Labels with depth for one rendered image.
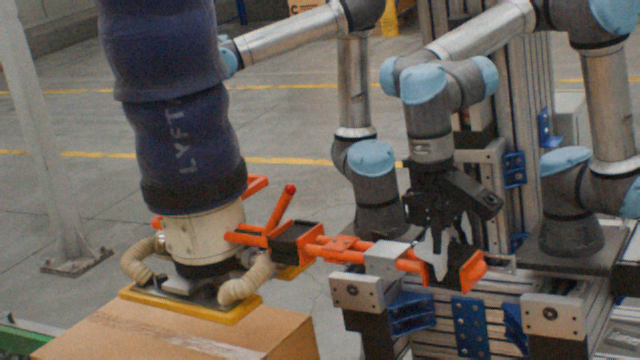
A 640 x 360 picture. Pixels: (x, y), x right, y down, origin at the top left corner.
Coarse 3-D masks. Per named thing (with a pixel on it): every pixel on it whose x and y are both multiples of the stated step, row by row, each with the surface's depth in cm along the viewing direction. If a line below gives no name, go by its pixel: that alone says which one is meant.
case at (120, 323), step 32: (96, 320) 224; (128, 320) 221; (160, 320) 218; (192, 320) 215; (256, 320) 209; (288, 320) 207; (64, 352) 211; (96, 352) 208; (128, 352) 206; (160, 352) 203; (192, 352) 200; (224, 352) 198; (256, 352) 196; (288, 352) 201
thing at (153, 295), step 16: (128, 288) 188; (144, 288) 185; (160, 288) 184; (208, 288) 175; (144, 304) 183; (160, 304) 180; (176, 304) 177; (192, 304) 175; (208, 304) 174; (240, 304) 172; (256, 304) 173; (208, 320) 172; (224, 320) 169; (240, 320) 170
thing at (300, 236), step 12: (276, 228) 170; (288, 228) 172; (300, 228) 171; (312, 228) 167; (276, 240) 166; (288, 240) 166; (300, 240) 163; (312, 240) 166; (276, 252) 168; (288, 252) 166; (300, 252) 164; (288, 264) 166; (300, 264) 165
